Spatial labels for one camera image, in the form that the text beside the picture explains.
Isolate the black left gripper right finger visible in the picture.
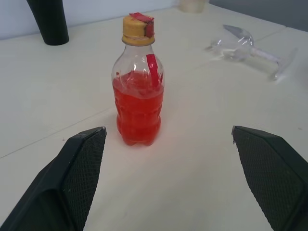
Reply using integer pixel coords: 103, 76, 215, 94
231, 125, 308, 231

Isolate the yellow bottle cap red tape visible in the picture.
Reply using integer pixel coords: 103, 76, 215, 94
122, 12, 155, 46

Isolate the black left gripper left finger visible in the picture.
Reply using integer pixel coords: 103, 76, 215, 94
0, 126, 107, 231

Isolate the black tapered cup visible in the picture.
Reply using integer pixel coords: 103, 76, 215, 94
26, 0, 70, 46

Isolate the red liquid plastic bottle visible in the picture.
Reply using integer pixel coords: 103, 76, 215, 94
111, 36, 167, 147

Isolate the clear plastic wine glass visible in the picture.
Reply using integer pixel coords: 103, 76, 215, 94
204, 24, 299, 82

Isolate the translucent tape roll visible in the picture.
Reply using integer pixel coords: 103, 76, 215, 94
177, 0, 207, 14

